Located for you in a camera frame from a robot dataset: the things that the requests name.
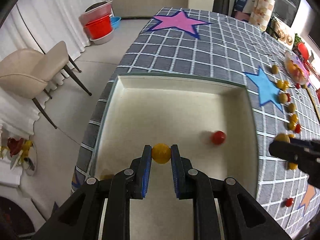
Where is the yellow tomato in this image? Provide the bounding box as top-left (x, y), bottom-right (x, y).
top-left (151, 143), bottom-right (171, 164)

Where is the tan longan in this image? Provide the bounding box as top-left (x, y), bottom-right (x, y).
top-left (271, 64), bottom-right (279, 75)
top-left (287, 103), bottom-right (296, 114)
top-left (278, 93), bottom-right (289, 104)

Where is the red cherry tomato front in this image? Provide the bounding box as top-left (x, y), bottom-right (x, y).
top-left (285, 197), bottom-right (295, 207)

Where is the curved wooden stick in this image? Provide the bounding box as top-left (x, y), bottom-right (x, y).
top-left (306, 87), bottom-right (320, 123)

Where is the red cherry tomato by star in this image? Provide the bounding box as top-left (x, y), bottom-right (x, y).
top-left (286, 93), bottom-right (291, 102)

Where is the white square tray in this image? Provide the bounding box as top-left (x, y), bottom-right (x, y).
top-left (95, 74), bottom-right (258, 239)

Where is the grey checkered tablecloth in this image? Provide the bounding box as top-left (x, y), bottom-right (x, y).
top-left (72, 9), bottom-right (319, 236)

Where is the clear glass fruit bowl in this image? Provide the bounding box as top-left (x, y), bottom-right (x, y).
top-left (284, 51), bottom-right (309, 85)

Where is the red plastic basin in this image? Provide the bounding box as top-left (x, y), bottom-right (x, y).
top-left (84, 15), bottom-right (112, 40)

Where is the blue plastic basin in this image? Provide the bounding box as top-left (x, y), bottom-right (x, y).
top-left (110, 16), bottom-right (121, 30)

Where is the beige chair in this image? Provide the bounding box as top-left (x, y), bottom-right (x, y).
top-left (1, 41), bottom-right (92, 129)

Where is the patterned paper bag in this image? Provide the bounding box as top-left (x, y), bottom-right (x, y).
top-left (249, 0), bottom-right (275, 32)

